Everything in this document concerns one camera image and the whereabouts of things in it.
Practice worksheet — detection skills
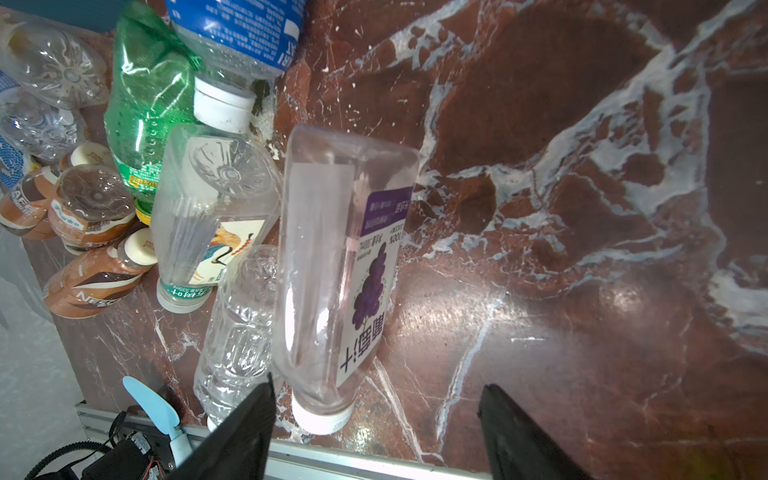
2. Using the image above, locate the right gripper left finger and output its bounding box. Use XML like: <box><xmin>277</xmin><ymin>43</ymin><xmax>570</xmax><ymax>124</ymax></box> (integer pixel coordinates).
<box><xmin>169</xmin><ymin>375</ymin><xmax>276</xmax><ymax>480</ymax></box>

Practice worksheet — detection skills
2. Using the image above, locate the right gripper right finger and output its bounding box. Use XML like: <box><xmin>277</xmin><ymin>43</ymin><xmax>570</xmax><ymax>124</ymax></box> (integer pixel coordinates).
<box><xmin>478</xmin><ymin>384</ymin><xmax>590</xmax><ymax>480</ymax></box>

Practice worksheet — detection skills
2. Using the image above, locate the clear ribbed bottle white cap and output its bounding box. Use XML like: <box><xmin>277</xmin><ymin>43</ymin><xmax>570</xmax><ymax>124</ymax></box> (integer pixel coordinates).
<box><xmin>193</xmin><ymin>245</ymin><xmax>278</xmax><ymax>430</ymax></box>

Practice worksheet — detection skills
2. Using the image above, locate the clear square bottle green-white cap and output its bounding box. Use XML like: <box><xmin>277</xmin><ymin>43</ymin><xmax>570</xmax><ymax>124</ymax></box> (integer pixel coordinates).
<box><xmin>150</xmin><ymin>124</ymin><xmax>283</xmax><ymax>314</ymax></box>

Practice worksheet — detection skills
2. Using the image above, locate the clear grape juice bottle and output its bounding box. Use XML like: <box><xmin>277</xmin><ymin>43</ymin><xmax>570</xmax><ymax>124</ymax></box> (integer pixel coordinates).
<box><xmin>272</xmin><ymin>125</ymin><xmax>420</xmax><ymax>436</ymax></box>

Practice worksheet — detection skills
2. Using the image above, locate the teal bin with yellow rim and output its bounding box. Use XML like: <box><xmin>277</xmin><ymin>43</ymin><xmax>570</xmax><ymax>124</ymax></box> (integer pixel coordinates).
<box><xmin>1</xmin><ymin>0</ymin><xmax>129</xmax><ymax>33</ymax></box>

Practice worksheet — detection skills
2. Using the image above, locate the light blue plastic trowel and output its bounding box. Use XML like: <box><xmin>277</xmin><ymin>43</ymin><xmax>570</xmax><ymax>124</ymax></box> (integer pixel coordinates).
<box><xmin>122</xmin><ymin>376</ymin><xmax>192</xmax><ymax>468</ymax></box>

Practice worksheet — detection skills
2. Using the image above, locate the bottom brown coffee bottle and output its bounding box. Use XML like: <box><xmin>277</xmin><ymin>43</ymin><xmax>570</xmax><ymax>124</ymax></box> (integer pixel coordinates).
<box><xmin>43</xmin><ymin>228</ymin><xmax>157</xmax><ymax>319</ymax></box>

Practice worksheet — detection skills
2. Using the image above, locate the brown coffee bottle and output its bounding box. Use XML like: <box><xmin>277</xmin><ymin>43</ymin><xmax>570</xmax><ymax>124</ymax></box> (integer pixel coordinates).
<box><xmin>1</xmin><ymin>142</ymin><xmax>113</xmax><ymax>240</ymax></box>
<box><xmin>48</xmin><ymin>165</ymin><xmax>136</xmax><ymax>255</ymax></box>
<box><xmin>43</xmin><ymin>228</ymin><xmax>157</xmax><ymax>319</ymax></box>

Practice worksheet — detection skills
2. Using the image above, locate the middle brown coffee bottle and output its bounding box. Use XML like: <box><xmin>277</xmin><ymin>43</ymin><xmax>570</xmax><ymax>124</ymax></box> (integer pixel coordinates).
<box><xmin>48</xmin><ymin>165</ymin><xmax>136</xmax><ymax>255</ymax></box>

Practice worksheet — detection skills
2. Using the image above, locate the top brown coffee bottle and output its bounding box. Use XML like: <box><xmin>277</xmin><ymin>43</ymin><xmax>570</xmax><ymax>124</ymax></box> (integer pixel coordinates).
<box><xmin>1</xmin><ymin>142</ymin><xmax>113</xmax><ymax>240</ymax></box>

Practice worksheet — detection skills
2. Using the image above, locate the green Sprite bottle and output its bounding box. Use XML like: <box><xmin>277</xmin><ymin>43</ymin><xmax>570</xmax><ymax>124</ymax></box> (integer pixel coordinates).
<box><xmin>104</xmin><ymin>1</ymin><xmax>200</xmax><ymax>224</ymax></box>

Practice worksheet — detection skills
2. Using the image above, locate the Pepsi bottle blue cap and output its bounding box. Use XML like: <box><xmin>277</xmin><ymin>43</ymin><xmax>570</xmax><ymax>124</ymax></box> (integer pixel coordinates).
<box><xmin>1</xmin><ymin>74</ymin><xmax>88</xmax><ymax>193</ymax></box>

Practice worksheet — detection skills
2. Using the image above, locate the blue label water bottle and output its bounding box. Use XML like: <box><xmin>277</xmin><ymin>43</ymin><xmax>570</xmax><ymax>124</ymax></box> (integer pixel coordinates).
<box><xmin>166</xmin><ymin>0</ymin><xmax>306</xmax><ymax>135</ymax></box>

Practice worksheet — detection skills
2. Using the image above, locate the red label bottle yellow cap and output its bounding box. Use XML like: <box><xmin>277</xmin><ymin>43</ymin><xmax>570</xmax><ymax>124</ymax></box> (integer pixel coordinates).
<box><xmin>1</xmin><ymin>22</ymin><xmax>110</xmax><ymax>110</ymax></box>

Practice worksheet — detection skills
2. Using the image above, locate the aluminium front rail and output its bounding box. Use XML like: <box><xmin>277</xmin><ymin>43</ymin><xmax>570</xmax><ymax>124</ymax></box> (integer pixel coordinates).
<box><xmin>74</xmin><ymin>401</ymin><xmax>491</xmax><ymax>479</ymax></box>

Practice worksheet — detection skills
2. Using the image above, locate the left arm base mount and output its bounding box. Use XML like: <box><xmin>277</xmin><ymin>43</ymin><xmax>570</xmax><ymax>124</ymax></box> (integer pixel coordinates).
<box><xmin>25</xmin><ymin>411</ymin><xmax>176</xmax><ymax>479</ymax></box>

